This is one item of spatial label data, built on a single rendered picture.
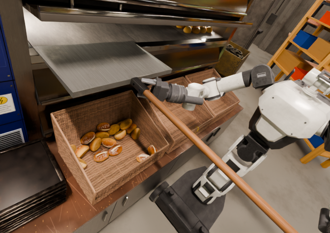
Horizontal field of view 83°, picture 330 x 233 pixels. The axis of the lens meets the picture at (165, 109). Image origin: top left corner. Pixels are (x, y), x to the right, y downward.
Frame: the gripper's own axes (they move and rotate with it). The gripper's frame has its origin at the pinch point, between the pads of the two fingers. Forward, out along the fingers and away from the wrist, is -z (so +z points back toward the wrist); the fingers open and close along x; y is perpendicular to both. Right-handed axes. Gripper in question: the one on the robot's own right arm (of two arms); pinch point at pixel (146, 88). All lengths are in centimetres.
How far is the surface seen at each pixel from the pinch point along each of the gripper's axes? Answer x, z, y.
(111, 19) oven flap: -20.5, -18.5, 13.7
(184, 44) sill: 2, 39, 71
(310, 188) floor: 120, 261, 5
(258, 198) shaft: -1, 32, -49
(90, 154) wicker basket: 61, -20, 4
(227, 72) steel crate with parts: 100, 226, 242
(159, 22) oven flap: -20.0, 4.0, 29.1
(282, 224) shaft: 0, 37, -57
